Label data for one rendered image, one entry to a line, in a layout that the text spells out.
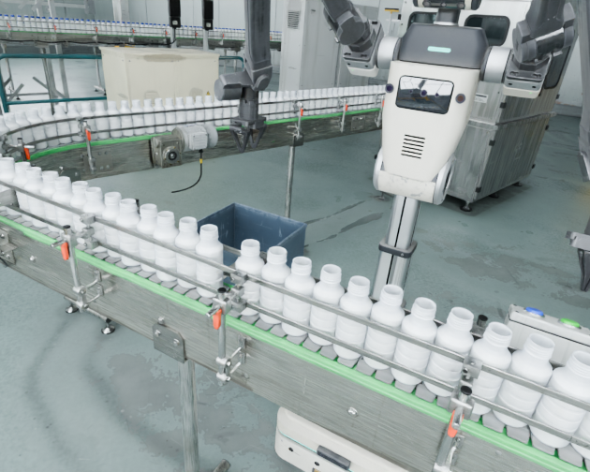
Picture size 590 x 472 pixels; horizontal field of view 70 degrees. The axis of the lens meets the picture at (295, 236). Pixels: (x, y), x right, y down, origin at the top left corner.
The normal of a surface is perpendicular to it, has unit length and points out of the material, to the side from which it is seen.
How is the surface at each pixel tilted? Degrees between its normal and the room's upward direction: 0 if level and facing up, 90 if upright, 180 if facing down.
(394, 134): 90
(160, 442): 0
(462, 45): 90
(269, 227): 90
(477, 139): 90
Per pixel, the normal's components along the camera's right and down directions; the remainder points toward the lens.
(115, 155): 0.68, 0.38
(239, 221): -0.48, 0.36
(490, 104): -0.72, 0.26
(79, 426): 0.07, -0.89
